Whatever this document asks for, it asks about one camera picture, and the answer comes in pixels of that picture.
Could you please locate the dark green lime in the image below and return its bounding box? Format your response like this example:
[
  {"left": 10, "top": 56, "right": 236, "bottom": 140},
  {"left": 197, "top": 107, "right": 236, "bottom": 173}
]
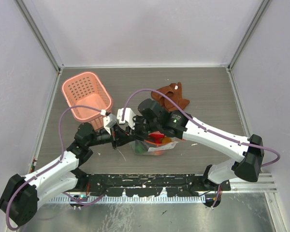
[{"left": 134, "top": 142, "right": 147, "bottom": 155}]

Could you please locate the brown cloth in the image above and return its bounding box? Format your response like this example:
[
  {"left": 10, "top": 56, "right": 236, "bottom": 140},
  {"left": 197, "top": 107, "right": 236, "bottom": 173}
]
[{"left": 151, "top": 82, "right": 190, "bottom": 112}]

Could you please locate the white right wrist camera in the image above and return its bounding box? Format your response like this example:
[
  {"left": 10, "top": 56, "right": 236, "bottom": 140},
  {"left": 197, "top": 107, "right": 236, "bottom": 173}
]
[{"left": 116, "top": 108, "right": 136, "bottom": 130}]

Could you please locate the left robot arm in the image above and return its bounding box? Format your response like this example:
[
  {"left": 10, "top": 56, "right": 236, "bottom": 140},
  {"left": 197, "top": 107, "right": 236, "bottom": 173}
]
[{"left": 0, "top": 123, "right": 135, "bottom": 231}]

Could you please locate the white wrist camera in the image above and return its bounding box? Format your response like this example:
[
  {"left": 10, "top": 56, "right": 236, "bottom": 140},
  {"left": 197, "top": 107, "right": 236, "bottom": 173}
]
[
  {"left": 103, "top": 114, "right": 117, "bottom": 135},
  {"left": 116, "top": 108, "right": 136, "bottom": 130}
]

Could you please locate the small yellow orange fruit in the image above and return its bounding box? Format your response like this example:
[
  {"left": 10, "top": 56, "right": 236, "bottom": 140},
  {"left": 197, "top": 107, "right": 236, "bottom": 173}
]
[{"left": 161, "top": 137, "right": 172, "bottom": 144}]

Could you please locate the white slotted cable duct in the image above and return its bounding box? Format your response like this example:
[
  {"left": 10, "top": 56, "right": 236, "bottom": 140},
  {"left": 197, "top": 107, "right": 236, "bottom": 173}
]
[{"left": 48, "top": 193, "right": 205, "bottom": 204}]

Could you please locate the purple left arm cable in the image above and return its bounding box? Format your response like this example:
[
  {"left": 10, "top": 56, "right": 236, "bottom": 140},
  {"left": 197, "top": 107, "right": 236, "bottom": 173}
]
[{"left": 5, "top": 105, "right": 107, "bottom": 230}]

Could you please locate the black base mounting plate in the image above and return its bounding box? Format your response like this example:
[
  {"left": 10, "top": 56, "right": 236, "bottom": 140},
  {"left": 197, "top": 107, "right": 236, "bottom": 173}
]
[{"left": 88, "top": 174, "right": 218, "bottom": 197}]

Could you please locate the clear zip top bag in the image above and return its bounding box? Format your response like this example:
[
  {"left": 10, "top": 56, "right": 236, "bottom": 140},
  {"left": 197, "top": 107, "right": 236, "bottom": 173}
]
[{"left": 130, "top": 135, "right": 180, "bottom": 156}]

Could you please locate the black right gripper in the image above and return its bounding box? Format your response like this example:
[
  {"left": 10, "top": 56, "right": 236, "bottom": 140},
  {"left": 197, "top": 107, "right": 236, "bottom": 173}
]
[{"left": 125, "top": 114, "right": 160, "bottom": 141}]

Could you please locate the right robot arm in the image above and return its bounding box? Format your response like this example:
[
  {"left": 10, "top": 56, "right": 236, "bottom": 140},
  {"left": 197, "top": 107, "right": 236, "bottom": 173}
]
[{"left": 133, "top": 99, "right": 264, "bottom": 190}]

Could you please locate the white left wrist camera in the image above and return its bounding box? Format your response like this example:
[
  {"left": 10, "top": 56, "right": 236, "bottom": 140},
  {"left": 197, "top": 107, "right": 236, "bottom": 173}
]
[{"left": 103, "top": 114, "right": 117, "bottom": 135}]

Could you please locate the red tomato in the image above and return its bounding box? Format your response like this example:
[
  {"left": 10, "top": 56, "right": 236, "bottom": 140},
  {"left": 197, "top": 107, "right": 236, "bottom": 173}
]
[{"left": 149, "top": 132, "right": 165, "bottom": 144}]

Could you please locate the aluminium frame rail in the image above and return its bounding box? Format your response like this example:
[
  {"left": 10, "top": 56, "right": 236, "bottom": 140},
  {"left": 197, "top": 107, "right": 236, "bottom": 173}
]
[{"left": 229, "top": 174, "right": 277, "bottom": 193}]

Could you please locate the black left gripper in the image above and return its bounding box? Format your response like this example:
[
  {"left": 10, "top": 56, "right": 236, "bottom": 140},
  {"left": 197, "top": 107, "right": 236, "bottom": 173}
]
[{"left": 87, "top": 123, "right": 132, "bottom": 149}]

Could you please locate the pink plastic basket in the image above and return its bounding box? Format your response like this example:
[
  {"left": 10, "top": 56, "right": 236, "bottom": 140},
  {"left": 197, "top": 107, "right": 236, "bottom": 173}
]
[{"left": 61, "top": 72, "right": 113, "bottom": 130}]

